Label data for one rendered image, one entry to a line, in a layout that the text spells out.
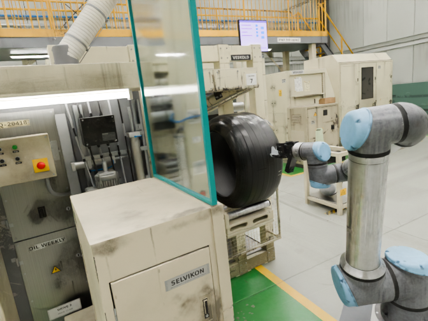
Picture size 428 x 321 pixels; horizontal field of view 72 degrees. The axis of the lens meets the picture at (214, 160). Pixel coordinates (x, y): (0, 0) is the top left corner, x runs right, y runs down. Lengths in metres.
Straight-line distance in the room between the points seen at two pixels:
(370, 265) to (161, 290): 0.70
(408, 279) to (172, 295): 0.82
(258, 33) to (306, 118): 1.82
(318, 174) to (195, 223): 0.72
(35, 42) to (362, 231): 6.63
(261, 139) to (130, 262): 1.07
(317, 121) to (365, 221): 5.31
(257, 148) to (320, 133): 4.78
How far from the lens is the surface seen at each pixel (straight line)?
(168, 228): 0.89
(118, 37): 7.19
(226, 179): 2.17
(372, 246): 1.14
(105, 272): 0.88
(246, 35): 5.70
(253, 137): 1.68
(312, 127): 6.22
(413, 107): 1.00
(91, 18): 1.86
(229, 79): 2.11
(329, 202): 4.19
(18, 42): 7.03
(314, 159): 1.44
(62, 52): 1.80
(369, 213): 1.06
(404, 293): 1.32
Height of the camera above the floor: 1.59
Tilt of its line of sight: 12 degrees down
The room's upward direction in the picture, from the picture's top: 6 degrees counter-clockwise
